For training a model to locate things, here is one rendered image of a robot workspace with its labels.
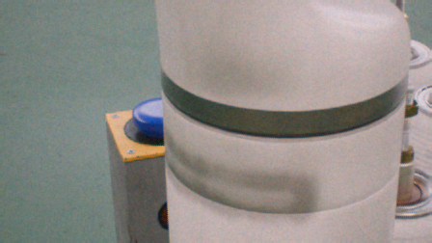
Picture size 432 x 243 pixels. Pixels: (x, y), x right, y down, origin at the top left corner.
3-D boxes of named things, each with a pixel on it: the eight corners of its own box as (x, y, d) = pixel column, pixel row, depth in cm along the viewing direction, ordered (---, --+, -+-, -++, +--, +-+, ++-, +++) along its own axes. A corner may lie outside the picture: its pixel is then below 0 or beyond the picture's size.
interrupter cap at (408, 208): (459, 183, 68) (460, 175, 67) (429, 233, 62) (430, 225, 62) (369, 161, 71) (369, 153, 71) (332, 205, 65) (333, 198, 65)
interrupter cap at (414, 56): (344, 50, 91) (345, 44, 91) (405, 39, 94) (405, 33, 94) (384, 78, 85) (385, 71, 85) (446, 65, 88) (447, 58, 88)
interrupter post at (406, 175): (418, 191, 67) (421, 154, 65) (407, 206, 65) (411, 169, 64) (388, 183, 68) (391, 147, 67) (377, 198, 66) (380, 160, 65)
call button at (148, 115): (195, 142, 62) (194, 116, 61) (140, 150, 61) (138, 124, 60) (181, 117, 65) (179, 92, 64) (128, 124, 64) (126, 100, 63)
